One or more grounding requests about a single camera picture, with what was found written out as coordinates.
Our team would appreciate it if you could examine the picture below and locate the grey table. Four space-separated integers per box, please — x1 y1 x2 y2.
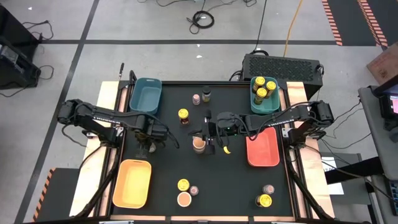
357 86 398 181

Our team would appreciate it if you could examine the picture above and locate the long black hanging cable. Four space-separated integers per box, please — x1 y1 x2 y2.
253 0 268 55

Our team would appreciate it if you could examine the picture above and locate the yellow hanging cable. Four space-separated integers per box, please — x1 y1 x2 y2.
282 0 304 58

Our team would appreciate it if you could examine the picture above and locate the black perforated computer case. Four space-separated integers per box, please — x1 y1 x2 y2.
241 53 324 101

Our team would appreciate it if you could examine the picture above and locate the black keyboard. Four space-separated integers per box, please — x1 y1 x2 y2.
385 180 398 215

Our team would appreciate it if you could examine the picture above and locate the black metal beam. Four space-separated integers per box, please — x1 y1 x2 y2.
325 156 384 185

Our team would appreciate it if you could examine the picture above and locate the brown cardboard box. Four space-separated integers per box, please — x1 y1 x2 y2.
366 42 398 85

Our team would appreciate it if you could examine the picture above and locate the white paper sheet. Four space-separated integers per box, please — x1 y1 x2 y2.
322 156 345 196

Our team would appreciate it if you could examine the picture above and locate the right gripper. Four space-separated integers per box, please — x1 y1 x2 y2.
188 109 248 156

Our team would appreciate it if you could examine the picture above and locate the coiled black cable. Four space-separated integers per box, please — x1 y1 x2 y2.
186 11 215 35

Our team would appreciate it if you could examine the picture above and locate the yellow plastic bin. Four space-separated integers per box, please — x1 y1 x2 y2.
112 159 152 209

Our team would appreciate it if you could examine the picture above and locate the black floor cable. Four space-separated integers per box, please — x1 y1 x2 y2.
30 65 55 82
21 20 54 41

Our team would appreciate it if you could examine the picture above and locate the black frame strut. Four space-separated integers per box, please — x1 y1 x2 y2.
285 155 335 220
74 146 123 218

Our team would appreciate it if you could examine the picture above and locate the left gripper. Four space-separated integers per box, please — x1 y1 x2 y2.
133 117 170 159

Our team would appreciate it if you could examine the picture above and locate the coral red plastic bin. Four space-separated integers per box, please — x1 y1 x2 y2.
245 126 280 167

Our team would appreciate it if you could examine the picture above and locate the black monitor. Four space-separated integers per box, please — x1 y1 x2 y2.
373 76 398 131

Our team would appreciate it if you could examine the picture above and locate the black orange-striped floor mat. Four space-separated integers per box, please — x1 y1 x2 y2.
321 0 398 48
32 167 81 223

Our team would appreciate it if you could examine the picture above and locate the black table mat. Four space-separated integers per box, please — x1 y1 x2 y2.
112 83 295 218

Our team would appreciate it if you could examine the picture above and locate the blue plastic bin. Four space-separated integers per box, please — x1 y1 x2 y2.
129 77 163 115

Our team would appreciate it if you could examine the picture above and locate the black equipment cart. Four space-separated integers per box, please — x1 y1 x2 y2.
0 4 42 91

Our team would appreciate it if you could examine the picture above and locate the teal green plastic bin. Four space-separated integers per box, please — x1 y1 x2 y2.
249 76 280 114

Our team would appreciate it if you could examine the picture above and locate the large tan-lid spice jar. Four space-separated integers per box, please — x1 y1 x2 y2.
177 191 192 208
192 136 206 155

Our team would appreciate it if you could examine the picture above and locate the grey electronic box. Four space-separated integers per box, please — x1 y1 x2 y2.
0 45 19 63

